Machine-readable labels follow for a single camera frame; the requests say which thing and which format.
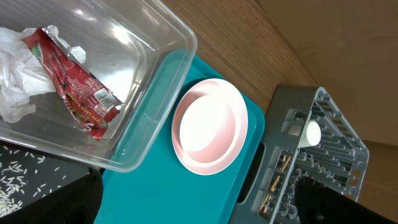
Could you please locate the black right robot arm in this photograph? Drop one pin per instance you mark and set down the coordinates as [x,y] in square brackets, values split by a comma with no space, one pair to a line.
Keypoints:
[317,203]

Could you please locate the large pink plate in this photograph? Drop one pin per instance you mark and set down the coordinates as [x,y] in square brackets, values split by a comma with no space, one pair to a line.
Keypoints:
[224,89]

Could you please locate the small pink plate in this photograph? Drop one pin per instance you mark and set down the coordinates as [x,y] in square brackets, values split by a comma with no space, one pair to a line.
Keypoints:
[207,129]

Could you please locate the white tissue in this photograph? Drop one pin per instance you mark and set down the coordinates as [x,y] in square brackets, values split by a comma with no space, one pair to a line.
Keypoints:
[22,76]

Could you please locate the teal plastic tray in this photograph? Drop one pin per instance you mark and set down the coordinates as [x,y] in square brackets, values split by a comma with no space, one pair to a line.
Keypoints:
[161,190]

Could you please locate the wooden chopstick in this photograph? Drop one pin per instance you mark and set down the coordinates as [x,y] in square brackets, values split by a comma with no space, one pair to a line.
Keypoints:
[284,163]
[274,183]

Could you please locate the clear plastic waste bin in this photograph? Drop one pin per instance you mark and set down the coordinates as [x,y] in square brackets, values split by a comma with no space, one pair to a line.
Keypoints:
[140,50]

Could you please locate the grey plastic dish rack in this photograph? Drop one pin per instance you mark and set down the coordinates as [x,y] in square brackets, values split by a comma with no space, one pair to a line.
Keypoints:
[339,161]

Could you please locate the cream cup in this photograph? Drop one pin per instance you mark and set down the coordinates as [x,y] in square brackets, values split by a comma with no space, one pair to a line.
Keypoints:
[309,134]

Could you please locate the spilled rice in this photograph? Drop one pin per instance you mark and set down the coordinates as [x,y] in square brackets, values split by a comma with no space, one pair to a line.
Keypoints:
[28,176]

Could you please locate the black tray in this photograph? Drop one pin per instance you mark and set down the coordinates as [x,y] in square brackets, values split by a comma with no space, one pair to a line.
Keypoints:
[77,202]

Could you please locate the red snack wrapper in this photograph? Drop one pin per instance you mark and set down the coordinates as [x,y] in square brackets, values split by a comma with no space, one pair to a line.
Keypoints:
[91,103]

